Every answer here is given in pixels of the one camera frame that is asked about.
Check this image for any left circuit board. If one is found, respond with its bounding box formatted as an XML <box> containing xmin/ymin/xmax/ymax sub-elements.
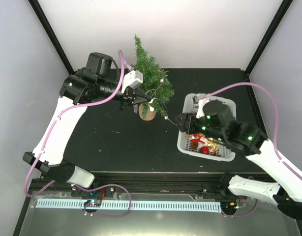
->
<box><xmin>84</xmin><ymin>200</ymin><xmax>101</xmax><ymax>208</ymax></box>

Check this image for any left black frame post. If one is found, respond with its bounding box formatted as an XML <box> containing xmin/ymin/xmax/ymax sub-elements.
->
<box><xmin>28</xmin><ymin>0</ymin><xmax>74</xmax><ymax>75</ymax></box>

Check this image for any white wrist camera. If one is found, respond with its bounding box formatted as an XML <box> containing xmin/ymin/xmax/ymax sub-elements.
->
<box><xmin>121</xmin><ymin>70</ymin><xmax>144</xmax><ymax>93</ymax></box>
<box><xmin>192</xmin><ymin>94</ymin><xmax>209</xmax><ymax>119</ymax></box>

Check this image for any black frame post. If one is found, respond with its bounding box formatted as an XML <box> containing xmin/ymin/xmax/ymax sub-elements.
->
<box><xmin>28</xmin><ymin>0</ymin><xmax>74</xmax><ymax>75</ymax></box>
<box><xmin>245</xmin><ymin>0</ymin><xmax>293</xmax><ymax>77</ymax></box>

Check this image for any right circuit board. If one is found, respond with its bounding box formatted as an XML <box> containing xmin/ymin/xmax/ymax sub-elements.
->
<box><xmin>220</xmin><ymin>202</ymin><xmax>240</xmax><ymax>209</ymax></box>

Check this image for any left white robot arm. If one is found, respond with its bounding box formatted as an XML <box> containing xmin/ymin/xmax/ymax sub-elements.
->
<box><xmin>23</xmin><ymin>51</ymin><xmax>152</xmax><ymax>196</ymax></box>

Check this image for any circuit board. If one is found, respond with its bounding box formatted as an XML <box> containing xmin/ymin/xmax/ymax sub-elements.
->
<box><xmin>84</xmin><ymin>200</ymin><xmax>101</xmax><ymax>208</ymax></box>
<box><xmin>220</xmin><ymin>202</ymin><xmax>240</xmax><ymax>209</ymax></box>

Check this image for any white slotted cable duct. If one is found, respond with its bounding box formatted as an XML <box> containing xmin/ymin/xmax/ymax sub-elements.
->
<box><xmin>35</xmin><ymin>199</ymin><xmax>222</xmax><ymax>213</ymax></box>

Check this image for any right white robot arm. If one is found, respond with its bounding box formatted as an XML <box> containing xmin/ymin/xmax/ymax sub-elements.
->
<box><xmin>177</xmin><ymin>94</ymin><xmax>302</xmax><ymax>220</ymax></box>

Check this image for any small green christmas tree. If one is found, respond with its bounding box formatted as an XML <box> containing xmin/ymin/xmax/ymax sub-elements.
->
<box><xmin>133</xmin><ymin>36</ymin><xmax>175</xmax><ymax>120</ymax></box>

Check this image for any black aluminium rail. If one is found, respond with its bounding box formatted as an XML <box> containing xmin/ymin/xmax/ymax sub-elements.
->
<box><xmin>34</xmin><ymin>172</ymin><xmax>265</xmax><ymax>197</ymax></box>

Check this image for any string of white lights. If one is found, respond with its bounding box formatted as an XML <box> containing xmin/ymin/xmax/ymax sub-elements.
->
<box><xmin>132</xmin><ymin>78</ymin><xmax>181</xmax><ymax>127</ymax></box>

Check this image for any pile of christmas ornaments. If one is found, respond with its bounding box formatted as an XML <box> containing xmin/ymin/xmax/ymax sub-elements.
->
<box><xmin>185</xmin><ymin>133</ymin><xmax>220</xmax><ymax>157</ymax></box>

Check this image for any right black frame post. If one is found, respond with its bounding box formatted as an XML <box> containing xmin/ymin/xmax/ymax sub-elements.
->
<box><xmin>245</xmin><ymin>0</ymin><xmax>293</xmax><ymax>77</ymax></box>

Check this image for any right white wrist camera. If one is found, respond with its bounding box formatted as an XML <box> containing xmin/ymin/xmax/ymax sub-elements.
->
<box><xmin>192</xmin><ymin>94</ymin><xmax>209</xmax><ymax>119</ymax></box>

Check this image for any white plastic basket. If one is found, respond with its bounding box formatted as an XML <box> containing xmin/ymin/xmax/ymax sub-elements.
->
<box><xmin>177</xmin><ymin>93</ymin><xmax>237</xmax><ymax>162</ymax></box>

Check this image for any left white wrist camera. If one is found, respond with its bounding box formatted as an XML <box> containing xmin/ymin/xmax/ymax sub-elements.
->
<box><xmin>121</xmin><ymin>70</ymin><xmax>144</xmax><ymax>93</ymax></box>

